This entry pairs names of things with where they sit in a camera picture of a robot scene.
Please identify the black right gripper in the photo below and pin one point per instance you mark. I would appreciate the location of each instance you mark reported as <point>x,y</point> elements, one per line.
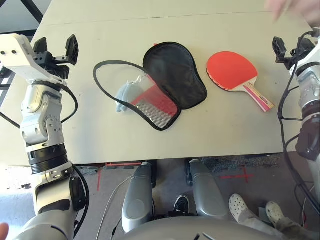
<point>287,60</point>

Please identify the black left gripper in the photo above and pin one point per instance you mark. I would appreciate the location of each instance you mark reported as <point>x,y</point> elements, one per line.
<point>58,66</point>

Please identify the red ping-pong paddle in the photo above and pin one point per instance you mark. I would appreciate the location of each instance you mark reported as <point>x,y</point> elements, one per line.
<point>230,68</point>

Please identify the black red paddle case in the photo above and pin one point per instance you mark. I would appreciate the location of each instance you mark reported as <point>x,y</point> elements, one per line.
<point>172,75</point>

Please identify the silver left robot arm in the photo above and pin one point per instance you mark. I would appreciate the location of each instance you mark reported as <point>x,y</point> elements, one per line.
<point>42,112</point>

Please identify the bystander hand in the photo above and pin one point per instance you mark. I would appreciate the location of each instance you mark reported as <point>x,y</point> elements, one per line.
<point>295,6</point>

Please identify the bystander fingertip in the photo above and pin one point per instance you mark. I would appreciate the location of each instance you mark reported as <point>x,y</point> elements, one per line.
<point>3,230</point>

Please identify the black floor rack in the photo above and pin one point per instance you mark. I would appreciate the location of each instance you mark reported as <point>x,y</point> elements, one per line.
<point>5,80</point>

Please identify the dark grey floor mat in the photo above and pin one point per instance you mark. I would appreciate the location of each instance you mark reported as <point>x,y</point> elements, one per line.
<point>237,163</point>

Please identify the white perforated clog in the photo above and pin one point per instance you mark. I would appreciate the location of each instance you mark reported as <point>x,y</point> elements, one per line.
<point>275,212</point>
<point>238,205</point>

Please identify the grey right robot leg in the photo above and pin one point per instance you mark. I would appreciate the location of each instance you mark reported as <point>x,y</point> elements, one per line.
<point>207,192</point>

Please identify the grey robot leg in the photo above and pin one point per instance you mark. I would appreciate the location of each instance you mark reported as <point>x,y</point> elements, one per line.
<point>207,192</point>
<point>137,197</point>

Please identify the grey left robot leg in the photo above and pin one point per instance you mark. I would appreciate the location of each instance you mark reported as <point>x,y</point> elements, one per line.
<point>137,197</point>

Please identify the small grey floor box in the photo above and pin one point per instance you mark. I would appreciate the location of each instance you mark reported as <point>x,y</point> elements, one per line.
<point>263,215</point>

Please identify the beige trouser leg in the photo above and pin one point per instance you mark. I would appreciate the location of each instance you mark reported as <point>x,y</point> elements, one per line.
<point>287,227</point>

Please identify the black sneaker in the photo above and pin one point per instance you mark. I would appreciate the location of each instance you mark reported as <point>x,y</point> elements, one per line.
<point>183,203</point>

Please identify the grey robot torso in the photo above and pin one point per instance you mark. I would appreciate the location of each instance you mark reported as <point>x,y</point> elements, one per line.
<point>200,230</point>

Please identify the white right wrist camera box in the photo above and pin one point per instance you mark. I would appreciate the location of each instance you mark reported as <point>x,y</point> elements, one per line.
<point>315,56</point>

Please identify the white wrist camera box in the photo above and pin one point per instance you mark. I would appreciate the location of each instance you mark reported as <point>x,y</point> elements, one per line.
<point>315,56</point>
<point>17,55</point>

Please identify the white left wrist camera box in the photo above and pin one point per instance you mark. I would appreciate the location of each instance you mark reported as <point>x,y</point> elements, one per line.
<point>17,55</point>

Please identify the black metal table frame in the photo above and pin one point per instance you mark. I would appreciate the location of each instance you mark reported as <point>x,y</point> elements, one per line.
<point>32,9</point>

